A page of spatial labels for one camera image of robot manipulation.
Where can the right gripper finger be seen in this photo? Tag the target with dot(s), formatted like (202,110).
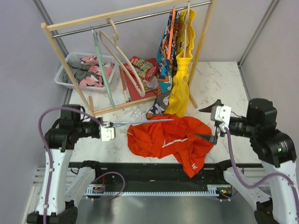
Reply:
(209,108)
(209,138)

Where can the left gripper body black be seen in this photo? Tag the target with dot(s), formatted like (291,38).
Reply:
(90,128)

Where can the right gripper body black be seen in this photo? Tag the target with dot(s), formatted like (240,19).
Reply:
(218,132)

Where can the blue wire hanger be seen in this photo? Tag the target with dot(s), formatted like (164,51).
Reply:
(141,122)

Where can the orange shorts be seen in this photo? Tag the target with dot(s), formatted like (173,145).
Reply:
(172,135)

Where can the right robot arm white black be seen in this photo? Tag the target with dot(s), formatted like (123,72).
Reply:
(275,198)

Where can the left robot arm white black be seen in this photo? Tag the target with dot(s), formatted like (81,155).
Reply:
(57,203)

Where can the yellow shorts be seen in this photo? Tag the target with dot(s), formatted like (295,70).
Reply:
(179,95)

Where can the mint green plastic hanger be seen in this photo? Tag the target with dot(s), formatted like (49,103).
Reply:
(102,67)

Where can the colourful patterned shorts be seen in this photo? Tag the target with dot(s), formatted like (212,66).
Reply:
(165,70)

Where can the light wooden hanger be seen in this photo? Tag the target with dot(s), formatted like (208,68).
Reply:
(111,45)

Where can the orange plastic hanger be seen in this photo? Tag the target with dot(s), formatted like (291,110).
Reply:
(171,33)

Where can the wooden hanger with yellow shorts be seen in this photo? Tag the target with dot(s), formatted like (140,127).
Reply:
(186,25)

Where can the small illustrated booklet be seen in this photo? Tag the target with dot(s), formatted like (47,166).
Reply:
(151,84)

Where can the grey garment in basket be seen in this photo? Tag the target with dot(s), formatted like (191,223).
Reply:
(80,71)

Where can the white plastic laundry basket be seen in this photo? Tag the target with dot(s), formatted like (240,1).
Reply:
(75,57)

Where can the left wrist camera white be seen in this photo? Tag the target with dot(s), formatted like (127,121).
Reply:
(107,133)

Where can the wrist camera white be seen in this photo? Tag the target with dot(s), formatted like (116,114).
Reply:
(222,115)
(107,133)

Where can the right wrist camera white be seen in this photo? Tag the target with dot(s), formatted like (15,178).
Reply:
(222,115)

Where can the aluminium corner post left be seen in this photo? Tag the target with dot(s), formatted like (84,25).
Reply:
(48,20)

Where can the aluminium corner post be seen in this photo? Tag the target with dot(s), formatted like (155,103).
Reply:
(263,22)
(48,20)

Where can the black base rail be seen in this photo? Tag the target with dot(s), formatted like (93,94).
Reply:
(163,177)

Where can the white slotted cable duct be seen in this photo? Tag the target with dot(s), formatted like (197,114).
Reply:
(210,192)

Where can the aluminium corner post right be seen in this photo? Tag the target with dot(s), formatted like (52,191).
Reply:
(263,22)

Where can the metal hanging rail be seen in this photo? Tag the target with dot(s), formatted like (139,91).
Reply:
(93,28)

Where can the wooden clothes rack frame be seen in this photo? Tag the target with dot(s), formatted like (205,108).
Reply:
(47,29)

